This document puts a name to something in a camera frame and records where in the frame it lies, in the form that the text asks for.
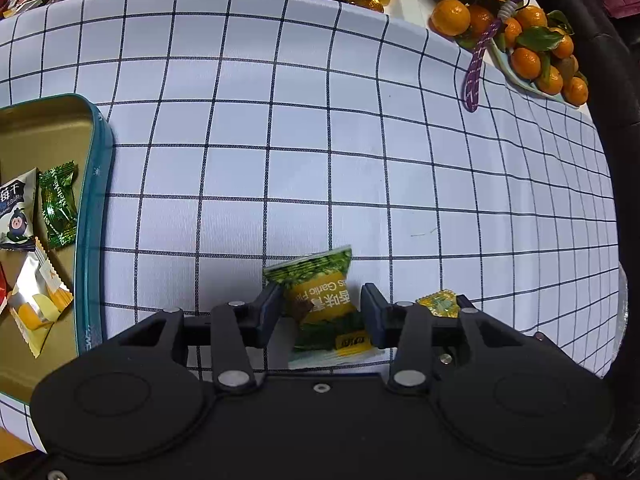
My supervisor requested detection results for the pile of leafy mandarins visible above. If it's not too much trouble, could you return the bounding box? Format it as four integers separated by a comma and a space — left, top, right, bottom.
430, 0, 591, 106

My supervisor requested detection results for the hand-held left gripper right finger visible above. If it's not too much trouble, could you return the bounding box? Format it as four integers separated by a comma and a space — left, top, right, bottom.
361, 282, 546, 395

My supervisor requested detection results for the purple lanyard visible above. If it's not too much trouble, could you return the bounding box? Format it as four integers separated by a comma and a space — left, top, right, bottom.
462, 0, 541, 111

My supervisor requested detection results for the yellow white snack packet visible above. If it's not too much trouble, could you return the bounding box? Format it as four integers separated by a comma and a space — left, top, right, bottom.
10, 245, 74, 358

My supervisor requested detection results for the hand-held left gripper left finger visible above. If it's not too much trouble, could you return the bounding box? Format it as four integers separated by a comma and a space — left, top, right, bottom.
95, 282, 286, 395

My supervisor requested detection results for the checked tablecloth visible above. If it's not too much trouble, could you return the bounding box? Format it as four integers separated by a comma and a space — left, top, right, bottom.
0, 0, 623, 453

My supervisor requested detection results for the small gold candy packet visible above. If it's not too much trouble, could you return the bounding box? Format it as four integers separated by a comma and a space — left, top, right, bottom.
416, 290, 460, 318

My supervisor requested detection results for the dark green candy packet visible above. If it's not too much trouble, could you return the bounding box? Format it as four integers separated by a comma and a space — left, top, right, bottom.
39, 161, 78, 249

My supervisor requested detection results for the black leather sofa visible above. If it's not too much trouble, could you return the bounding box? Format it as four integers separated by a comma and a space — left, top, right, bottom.
540, 0, 640, 261

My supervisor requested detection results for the white plate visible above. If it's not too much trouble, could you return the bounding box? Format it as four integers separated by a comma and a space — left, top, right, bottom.
487, 35, 586, 106

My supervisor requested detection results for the green yellow pea packet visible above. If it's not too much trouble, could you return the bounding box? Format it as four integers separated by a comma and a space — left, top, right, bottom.
263, 245, 386, 368

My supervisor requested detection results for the gold metal tray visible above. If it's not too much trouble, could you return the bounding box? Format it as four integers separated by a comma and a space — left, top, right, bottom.
0, 93, 116, 401

